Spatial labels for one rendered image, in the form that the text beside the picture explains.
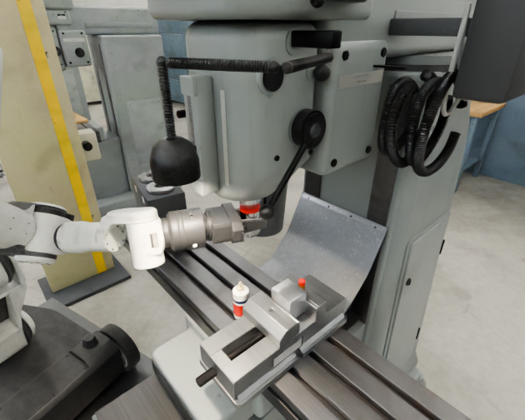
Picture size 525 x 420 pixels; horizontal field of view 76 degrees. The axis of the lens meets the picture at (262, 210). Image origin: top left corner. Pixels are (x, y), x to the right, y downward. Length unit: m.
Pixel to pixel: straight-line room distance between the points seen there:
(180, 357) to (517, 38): 0.95
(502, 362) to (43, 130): 2.88
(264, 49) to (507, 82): 0.37
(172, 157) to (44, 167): 1.91
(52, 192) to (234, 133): 1.93
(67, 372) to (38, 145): 1.35
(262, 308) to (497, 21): 0.65
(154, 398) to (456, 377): 1.62
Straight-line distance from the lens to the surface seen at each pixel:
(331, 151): 0.71
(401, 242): 1.05
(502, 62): 0.65
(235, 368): 0.72
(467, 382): 2.23
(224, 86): 0.58
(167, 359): 0.99
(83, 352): 1.43
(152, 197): 1.09
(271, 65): 0.41
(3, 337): 1.41
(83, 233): 0.81
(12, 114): 2.28
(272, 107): 0.59
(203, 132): 0.60
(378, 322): 1.23
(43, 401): 1.39
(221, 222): 0.71
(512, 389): 2.31
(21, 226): 0.83
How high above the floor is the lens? 1.62
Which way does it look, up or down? 29 degrees down
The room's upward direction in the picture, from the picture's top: straight up
